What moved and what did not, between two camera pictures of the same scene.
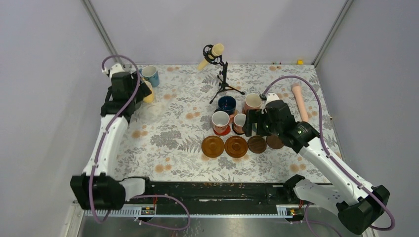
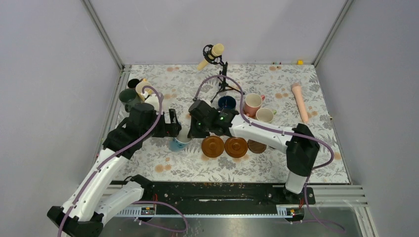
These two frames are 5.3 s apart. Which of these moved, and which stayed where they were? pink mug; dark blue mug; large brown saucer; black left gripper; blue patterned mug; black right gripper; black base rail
Moved: black right gripper; black left gripper; blue patterned mug
Stayed: pink mug; large brown saucer; black base rail; dark blue mug
